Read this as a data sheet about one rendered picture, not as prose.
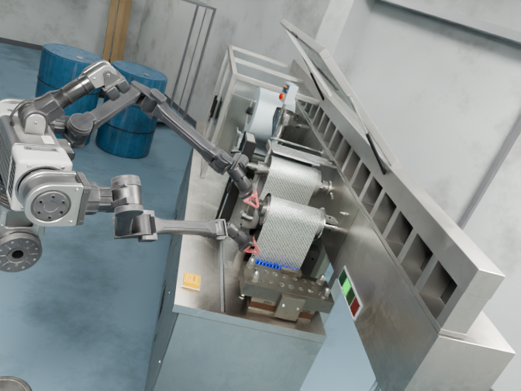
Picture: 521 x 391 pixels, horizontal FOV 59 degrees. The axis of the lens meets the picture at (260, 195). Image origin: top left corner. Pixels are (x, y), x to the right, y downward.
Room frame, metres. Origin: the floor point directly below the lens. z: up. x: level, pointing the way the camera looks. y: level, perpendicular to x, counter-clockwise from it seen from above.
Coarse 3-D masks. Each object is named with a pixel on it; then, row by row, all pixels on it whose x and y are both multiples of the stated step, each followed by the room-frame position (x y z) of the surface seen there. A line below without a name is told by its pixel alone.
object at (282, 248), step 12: (264, 228) 1.80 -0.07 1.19; (264, 240) 1.80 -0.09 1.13; (276, 240) 1.82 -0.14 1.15; (288, 240) 1.83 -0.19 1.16; (300, 240) 1.84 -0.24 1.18; (264, 252) 1.81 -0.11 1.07; (276, 252) 1.82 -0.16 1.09; (288, 252) 1.83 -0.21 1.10; (300, 252) 1.85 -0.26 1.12; (288, 264) 1.84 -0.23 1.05; (300, 264) 1.85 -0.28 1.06
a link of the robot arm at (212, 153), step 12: (156, 96) 1.81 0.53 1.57; (156, 108) 1.81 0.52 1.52; (168, 108) 1.84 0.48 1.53; (168, 120) 1.81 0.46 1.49; (180, 120) 1.83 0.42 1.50; (180, 132) 1.80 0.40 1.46; (192, 132) 1.82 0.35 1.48; (192, 144) 1.80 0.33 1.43; (204, 144) 1.80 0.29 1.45; (204, 156) 1.80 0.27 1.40; (216, 156) 1.78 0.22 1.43; (216, 168) 1.79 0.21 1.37
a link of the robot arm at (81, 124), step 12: (132, 84) 1.81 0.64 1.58; (120, 96) 1.73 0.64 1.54; (132, 96) 1.77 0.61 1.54; (144, 96) 1.87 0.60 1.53; (96, 108) 1.60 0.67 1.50; (108, 108) 1.63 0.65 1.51; (120, 108) 1.69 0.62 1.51; (144, 108) 1.83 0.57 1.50; (72, 120) 1.45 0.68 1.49; (84, 120) 1.49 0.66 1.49; (96, 120) 1.54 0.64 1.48; (72, 132) 1.45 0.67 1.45; (84, 132) 1.46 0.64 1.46; (84, 144) 1.51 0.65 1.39
